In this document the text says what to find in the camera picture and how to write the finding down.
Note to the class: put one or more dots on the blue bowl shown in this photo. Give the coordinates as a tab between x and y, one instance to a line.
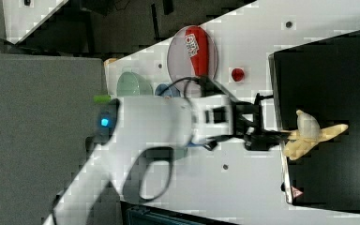
167	90

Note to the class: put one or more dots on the black toaster oven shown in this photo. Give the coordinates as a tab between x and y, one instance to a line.
322	78

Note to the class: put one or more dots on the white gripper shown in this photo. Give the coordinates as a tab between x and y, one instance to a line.
215	119

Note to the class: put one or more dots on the green perforated basket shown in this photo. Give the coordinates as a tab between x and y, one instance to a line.
133	84

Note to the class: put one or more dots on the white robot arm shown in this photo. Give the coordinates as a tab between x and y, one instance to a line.
133	132

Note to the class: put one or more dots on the red strawberry toy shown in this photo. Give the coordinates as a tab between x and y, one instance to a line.
238	74

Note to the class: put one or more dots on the green marker cap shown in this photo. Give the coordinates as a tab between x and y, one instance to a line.
101	99

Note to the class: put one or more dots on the peeled banana toy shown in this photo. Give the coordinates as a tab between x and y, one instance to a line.
308	135

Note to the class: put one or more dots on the grey round plate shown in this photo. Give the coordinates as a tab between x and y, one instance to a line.
179	64

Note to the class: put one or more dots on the red ketchup bottle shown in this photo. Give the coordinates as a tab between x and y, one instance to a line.
197	49

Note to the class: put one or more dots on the grey partition panel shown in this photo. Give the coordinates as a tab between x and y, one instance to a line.
47	111

